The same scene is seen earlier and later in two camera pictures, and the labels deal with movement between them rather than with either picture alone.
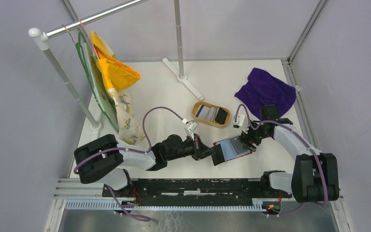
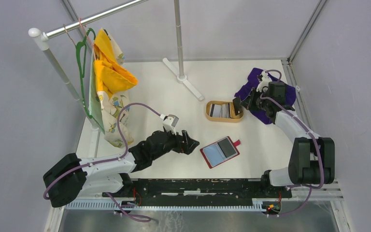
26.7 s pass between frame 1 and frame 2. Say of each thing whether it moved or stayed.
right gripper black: moved
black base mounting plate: stayed
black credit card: moved
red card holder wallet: moved
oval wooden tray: moved
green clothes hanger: moved
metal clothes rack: stayed
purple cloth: stayed
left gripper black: moved
